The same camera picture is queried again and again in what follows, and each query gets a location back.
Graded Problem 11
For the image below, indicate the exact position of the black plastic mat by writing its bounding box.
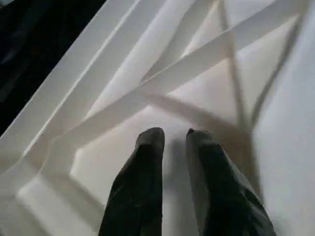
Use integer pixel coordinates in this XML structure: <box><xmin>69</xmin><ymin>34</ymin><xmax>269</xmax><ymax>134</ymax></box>
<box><xmin>0</xmin><ymin>0</ymin><xmax>108</xmax><ymax>137</ymax></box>

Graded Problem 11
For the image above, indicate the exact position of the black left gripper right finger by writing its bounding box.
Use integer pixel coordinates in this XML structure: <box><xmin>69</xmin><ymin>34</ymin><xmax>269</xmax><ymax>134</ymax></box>
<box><xmin>185</xmin><ymin>128</ymin><xmax>277</xmax><ymax>236</ymax></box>

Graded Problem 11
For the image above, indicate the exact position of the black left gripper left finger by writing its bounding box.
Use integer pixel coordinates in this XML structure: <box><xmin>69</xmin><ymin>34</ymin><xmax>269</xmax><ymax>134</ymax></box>
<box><xmin>97</xmin><ymin>127</ymin><xmax>166</xmax><ymax>236</ymax></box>

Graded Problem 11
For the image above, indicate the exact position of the white plastic table top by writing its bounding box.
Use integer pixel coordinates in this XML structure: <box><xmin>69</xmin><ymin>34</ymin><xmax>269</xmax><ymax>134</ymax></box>
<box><xmin>0</xmin><ymin>0</ymin><xmax>315</xmax><ymax>236</ymax></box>

